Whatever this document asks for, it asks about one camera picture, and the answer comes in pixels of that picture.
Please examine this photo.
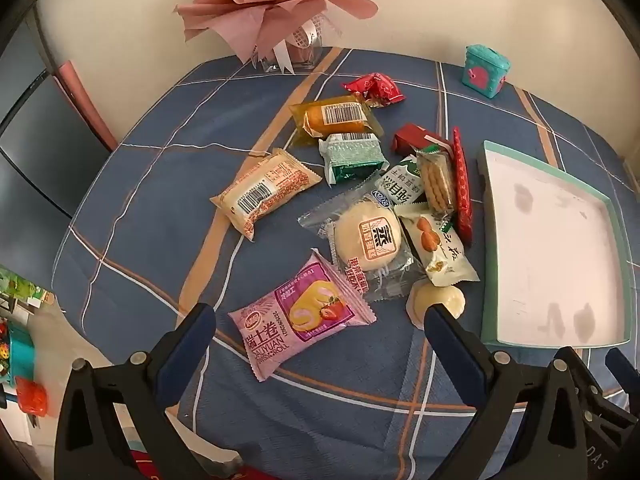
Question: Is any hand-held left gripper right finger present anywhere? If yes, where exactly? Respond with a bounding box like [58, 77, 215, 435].
[424, 304, 601, 480]

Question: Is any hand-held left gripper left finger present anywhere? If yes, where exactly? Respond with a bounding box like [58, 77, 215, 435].
[54, 302, 217, 480]

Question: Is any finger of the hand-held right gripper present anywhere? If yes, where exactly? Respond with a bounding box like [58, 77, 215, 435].
[580, 347, 640, 453]

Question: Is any round white pastry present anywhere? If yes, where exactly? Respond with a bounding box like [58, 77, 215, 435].
[405, 280, 467, 331]

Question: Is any white nut snack packet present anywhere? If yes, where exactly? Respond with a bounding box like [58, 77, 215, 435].
[395, 205, 481, 288]

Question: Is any pink cake roll packet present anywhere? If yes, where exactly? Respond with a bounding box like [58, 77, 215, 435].
[227, 248, 377, 383]

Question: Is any clear steamed bun packet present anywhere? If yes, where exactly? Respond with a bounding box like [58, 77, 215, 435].
[298, 189, 426, 303]

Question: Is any teal rimmed white tray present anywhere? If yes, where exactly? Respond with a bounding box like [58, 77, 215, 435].
[476, 140, 632, 348]

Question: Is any red patterned packet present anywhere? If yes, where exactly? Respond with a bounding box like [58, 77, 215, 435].
[451, 126, 475, 248]

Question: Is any clear cracker packet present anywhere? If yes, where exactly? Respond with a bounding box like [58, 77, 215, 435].
[414, 144, 458, 217]

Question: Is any green white milk packet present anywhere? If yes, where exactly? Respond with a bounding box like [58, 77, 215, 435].
[372, 155, 431, 208]

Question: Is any beige bread packet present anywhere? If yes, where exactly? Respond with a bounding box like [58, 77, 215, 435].
[209, 148, 323, 242]

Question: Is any small red box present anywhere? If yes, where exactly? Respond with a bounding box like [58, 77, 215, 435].
[391, 123, 453, 158]

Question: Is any green foil snack packet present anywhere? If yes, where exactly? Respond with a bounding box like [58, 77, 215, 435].
[318, 132, 390, 187]

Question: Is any yellow cake packet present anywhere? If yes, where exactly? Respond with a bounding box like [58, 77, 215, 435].
[289, 94, 385, 148]

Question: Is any red flower-print snack packet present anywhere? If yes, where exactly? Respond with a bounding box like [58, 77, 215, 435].
[341, 73, 405, 108]

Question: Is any blue plaid tablecloth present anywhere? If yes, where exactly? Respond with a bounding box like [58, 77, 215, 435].
[50, 46, 640, 480]

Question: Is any orange toy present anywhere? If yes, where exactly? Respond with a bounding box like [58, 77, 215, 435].
[15, 377, 51, 416]

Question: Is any teal toy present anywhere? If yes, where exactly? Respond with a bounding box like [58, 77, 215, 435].
[0, 322, 36, 388]

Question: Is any grey cabinet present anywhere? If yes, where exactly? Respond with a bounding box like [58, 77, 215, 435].
[0, 15, 118, 221]

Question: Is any small teal box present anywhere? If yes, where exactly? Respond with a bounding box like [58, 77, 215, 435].
[461, 45, 510, 98]

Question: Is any pink chair back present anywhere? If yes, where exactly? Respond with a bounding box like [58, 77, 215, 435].
[54, 60, 118, 153]

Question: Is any clear glass vase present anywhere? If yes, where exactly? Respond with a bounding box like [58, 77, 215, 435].
[257, 42, 321, 73]

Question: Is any pink flower bouquet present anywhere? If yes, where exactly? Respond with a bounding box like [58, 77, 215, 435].
[175, 0, 379, 73]

